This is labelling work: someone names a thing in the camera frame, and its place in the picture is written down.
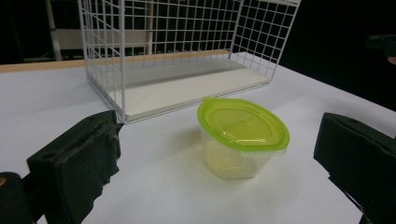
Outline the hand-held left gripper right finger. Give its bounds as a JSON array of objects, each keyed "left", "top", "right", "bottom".
[{"left": 313, "top": 112, "right": 396, "bottom": 224}]

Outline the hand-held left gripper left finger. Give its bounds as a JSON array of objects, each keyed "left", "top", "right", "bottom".
[{"left": 26, "top": 110, "right": 124, "bottom": 224}]

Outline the clear container with green lid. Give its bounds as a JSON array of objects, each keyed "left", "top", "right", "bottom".
[{"left": 196, "top": 96, "right": 291, "bottom": 181}]

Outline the white wire rack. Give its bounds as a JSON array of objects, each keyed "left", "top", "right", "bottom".
[{"left": 77, "top": 0, "right": 303, "bottom": 124}]

